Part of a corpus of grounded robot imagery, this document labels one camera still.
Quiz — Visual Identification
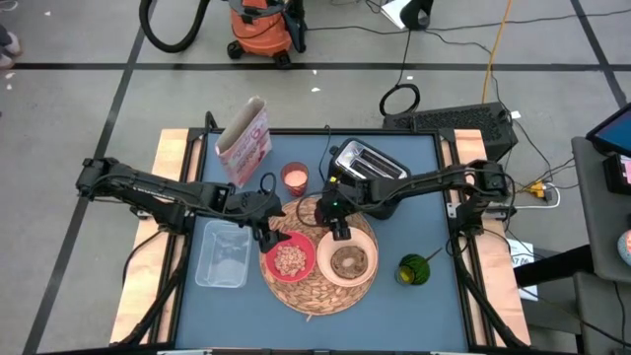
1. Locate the black chrome two-slot toaster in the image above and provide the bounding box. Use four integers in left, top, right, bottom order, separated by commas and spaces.
326, 137, 413, 221

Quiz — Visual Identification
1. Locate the black toaster power cord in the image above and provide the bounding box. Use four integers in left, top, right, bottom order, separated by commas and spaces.
316, 124, 333, 187

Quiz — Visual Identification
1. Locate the orange shop vacuum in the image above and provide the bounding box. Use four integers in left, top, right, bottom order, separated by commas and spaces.
225, 0, 308, 71

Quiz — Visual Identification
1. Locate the pink strawberry yogurt cereal box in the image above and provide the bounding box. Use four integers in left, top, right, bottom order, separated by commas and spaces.
214, 95, 274, 189

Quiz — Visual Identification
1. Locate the black coiled cable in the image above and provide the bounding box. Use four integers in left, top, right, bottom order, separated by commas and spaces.
378, 28, 423, 118

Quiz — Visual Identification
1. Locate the cereal rings heap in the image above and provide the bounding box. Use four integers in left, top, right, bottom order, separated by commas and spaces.
272, 244, 309, 278

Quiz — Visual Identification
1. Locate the white printed paper sheet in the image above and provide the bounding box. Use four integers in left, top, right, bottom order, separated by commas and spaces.
506, 238, 539, 303

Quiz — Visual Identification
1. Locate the yellow hanging cable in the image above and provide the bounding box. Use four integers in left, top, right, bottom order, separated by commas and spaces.
480, 0, 515, 106

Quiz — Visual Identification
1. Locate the brown bread slice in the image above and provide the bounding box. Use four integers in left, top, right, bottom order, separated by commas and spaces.
329, 244, 371, 281

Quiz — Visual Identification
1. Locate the wooden table side board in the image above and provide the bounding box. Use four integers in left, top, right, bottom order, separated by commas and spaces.
452, 128, 532, 347
109, 128, 204, 345

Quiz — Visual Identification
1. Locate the coral red bowl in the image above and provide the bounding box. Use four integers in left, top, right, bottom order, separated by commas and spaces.
263, 230, 317, 284

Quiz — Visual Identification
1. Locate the black monitor screen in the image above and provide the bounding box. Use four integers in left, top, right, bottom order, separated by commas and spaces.
585, 102, 631, 160

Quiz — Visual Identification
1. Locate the white yellow power strip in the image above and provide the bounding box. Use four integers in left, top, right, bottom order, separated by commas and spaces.
526, 178, 562, 212

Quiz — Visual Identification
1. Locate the green ribbed glass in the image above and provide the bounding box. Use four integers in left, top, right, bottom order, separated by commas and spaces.
393, 252, 432, 288

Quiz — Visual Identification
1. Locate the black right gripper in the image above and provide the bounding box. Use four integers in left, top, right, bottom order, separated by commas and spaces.
314, 188, 360, 243

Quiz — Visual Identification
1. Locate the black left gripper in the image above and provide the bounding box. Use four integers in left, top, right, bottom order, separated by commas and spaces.
227, 185, 293, 254

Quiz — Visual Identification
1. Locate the grey side desk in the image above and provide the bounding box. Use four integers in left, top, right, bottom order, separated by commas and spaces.
570, 136, 631, 355

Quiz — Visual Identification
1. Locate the small black screen device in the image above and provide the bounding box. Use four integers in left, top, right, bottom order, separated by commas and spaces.
602, 153, 631, 196

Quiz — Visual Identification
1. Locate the clear plastic container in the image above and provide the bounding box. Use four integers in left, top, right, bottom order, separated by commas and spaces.
194, 219, 253, 290

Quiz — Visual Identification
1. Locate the round woven straw placemat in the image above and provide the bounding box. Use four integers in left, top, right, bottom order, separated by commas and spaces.
258, 195, 382, 318

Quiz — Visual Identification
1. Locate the black vacuum hose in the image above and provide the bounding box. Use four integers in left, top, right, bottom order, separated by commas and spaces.
138, 0, 214, 54

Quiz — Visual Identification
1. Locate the black aluminium table frame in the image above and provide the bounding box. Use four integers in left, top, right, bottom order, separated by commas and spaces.
115, 110, 532, 355

